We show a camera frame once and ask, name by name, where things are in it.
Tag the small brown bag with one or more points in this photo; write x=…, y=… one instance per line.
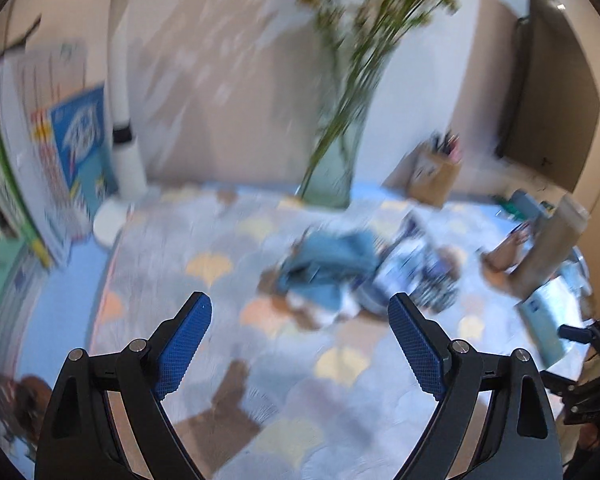
x=505, y=255

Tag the fan patterned table mat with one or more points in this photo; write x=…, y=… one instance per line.
x=290, y=375

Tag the row of books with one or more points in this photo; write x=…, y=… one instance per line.
x=45, y=160

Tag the white fluffy plush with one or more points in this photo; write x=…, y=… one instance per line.
x=325, y=312

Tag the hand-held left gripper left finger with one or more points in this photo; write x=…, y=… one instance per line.
x=185, y=345

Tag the black monitor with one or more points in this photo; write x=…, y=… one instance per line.
x=550, y=85

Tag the dark wooden round coaster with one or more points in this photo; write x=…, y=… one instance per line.
x=25, y=400

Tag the white desk lamp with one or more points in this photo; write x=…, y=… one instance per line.
x=127, y=160

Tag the bunch of pens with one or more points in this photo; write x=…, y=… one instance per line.
x=447, y=145

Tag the teal cloth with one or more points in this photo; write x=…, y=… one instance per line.
x=330, y=255

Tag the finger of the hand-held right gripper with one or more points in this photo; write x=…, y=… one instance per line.
x=575, y=333
x=560, y=385

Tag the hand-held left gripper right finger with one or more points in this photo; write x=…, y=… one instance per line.
x=417, y=350

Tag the light blue tissue pack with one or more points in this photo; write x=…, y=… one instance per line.
x=545, y=315

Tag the wooden pen holder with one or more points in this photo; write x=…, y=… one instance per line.
x=437, y=180

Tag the glass vase with green stems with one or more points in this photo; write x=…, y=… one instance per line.
x=360, y=20

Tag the teal fabric item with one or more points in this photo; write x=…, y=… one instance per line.
x=525, y=207

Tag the checkered scrunchie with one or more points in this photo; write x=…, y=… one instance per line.
x=437, y=285

